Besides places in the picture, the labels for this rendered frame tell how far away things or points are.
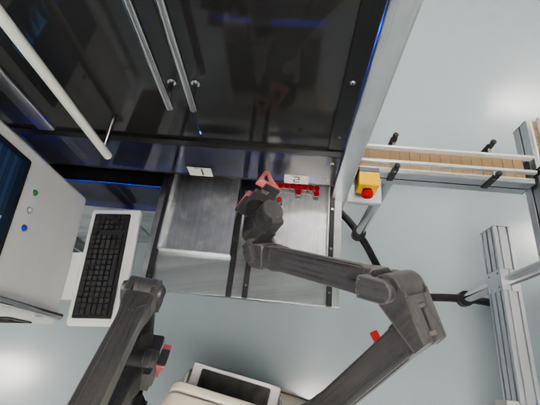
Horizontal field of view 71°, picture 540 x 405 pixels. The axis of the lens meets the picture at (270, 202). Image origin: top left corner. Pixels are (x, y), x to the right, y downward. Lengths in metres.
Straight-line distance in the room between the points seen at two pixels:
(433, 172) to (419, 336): 0.97
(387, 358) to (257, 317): 1.53
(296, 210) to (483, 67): 2.33
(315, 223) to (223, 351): 1.06
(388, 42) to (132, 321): 0.74
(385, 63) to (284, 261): 0.48
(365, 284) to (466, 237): 1.93
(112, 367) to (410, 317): 0.49
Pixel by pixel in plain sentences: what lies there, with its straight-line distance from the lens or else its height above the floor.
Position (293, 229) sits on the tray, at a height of 0.88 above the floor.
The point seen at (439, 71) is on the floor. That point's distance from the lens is 3.26.
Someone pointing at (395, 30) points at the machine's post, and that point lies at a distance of 0.84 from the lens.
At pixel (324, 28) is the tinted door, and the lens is 0.83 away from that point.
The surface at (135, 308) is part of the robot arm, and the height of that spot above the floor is 1.42.
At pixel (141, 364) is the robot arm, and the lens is 0.95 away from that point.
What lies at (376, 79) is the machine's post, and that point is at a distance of 0.93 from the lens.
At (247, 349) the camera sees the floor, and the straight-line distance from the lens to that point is 2.18.
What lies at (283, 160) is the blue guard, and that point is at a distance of 1.21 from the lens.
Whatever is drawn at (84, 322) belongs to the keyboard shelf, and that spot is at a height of 0.80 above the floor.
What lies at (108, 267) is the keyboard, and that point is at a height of 0.83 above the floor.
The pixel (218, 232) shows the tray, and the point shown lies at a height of 0.88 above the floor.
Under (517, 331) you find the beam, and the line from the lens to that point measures 1.90.
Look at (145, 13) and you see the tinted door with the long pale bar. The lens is 0.89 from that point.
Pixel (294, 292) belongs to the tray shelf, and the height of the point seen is 0.88.
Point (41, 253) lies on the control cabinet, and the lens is 1.46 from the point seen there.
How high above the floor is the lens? 2.17
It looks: 65 degrees down
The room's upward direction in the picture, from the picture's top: 2 degrees counter-clockwise
